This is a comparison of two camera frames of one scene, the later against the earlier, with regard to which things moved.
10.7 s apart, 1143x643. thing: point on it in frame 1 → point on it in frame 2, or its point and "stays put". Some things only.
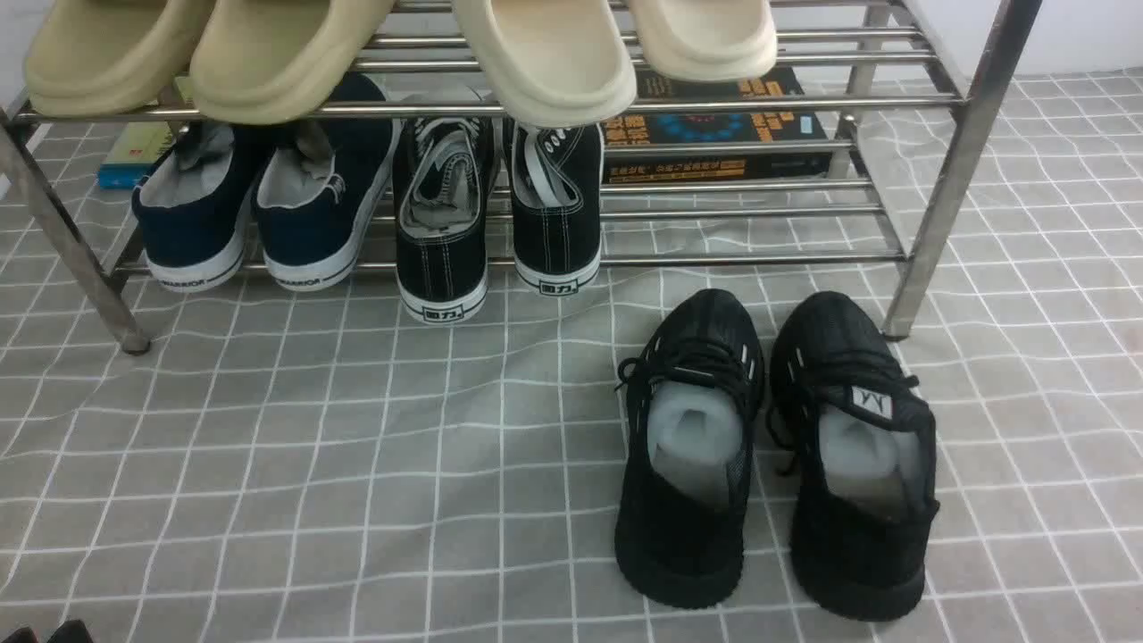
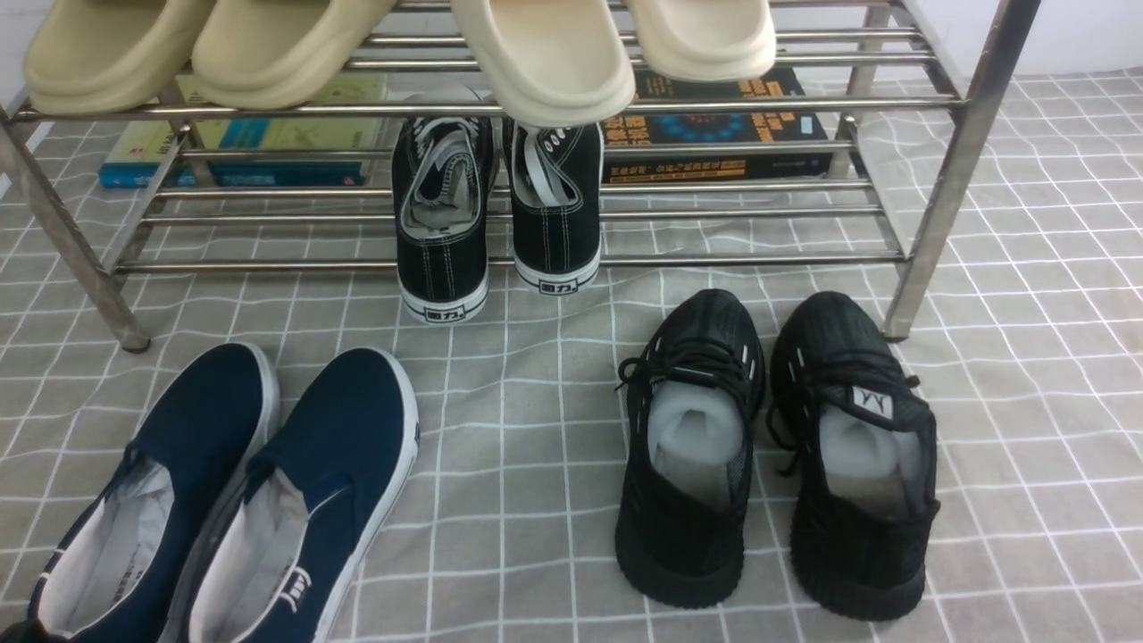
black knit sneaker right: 859,441 stays put
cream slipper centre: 554,63 stays put
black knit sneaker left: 696,392 stays put
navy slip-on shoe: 319,187 → 296,541
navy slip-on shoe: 191,209 → 106,576
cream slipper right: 705,40 stays put
